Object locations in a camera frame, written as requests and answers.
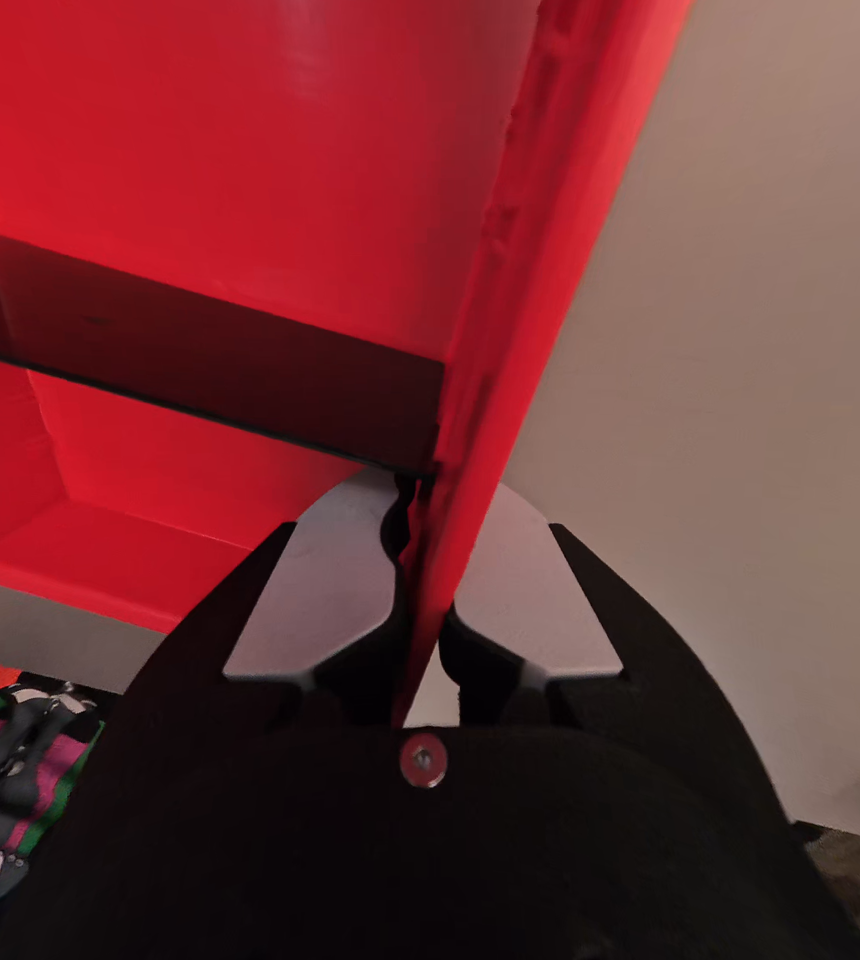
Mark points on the red plastic bin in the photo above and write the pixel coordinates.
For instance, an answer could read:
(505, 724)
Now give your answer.
(250, 150)

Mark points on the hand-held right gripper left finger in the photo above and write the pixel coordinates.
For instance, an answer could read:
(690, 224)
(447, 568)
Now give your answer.
(325, 592)

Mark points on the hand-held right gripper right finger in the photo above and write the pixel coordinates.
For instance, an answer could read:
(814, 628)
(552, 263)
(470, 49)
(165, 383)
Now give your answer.
(535, 600)

